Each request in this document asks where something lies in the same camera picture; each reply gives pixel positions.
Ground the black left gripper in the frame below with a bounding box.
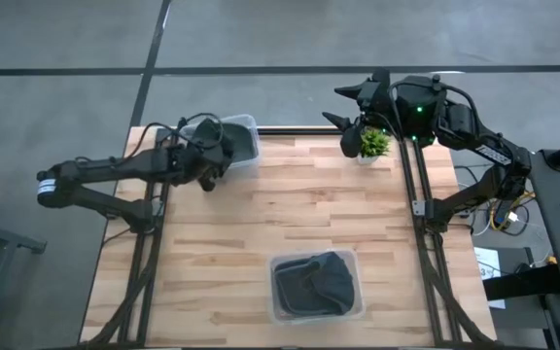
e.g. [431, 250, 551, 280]
[182, 118, 236, 193]

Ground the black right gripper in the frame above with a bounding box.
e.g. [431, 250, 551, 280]
[322, 67, 394, 159]

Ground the dark blue cap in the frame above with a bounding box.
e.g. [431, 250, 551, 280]
[273, 250, 357, 317]

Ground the small green potted plant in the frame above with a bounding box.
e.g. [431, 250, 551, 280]
[356, 126, 393, 166]

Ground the clear plastic container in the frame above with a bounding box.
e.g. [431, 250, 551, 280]
[266, 248, 368, 326]
[179, 113, 263, 169]

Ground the black power adapter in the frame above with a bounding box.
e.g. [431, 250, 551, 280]
[496, 196, 519, 228]

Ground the white paper sheet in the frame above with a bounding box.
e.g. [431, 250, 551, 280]
[472, 246, 508, 311]

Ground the grey metal stand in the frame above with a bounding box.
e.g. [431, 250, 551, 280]
[0, 192, 49, 350]

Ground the black flat bar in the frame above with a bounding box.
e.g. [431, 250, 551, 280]
[482, 263, 560, 301]

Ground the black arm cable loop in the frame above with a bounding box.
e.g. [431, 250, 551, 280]
[127, 112, 226, 161]

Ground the yellow cable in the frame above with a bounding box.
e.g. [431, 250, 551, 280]
[487, 191, 537, 230]

